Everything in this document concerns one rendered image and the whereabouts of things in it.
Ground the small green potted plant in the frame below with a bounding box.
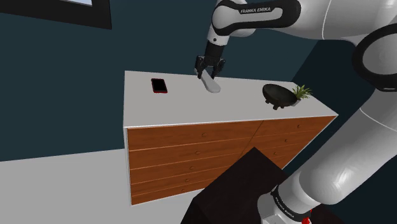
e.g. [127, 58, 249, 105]
[291, 84, 313, 108]

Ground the dark robot stand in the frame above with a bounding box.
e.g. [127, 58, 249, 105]
[181, 146, 347, 224]

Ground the black footed bowl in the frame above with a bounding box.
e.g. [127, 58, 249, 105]
[262, 83, 299, 111]

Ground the black-framed window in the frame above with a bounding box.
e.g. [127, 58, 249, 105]
[0, 0, 113, 31]

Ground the white chest with wooden drawers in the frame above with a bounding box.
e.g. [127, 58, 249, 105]
[123, 70, 339, 207]

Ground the red-edged black phone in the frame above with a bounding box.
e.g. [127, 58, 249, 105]
[150, 78, 169, 94]

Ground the flat grey oblong object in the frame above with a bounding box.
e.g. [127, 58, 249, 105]
[193, 69, 221, 94]

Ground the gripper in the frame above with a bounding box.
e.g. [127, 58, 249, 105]
[194, 41, 226, 80]

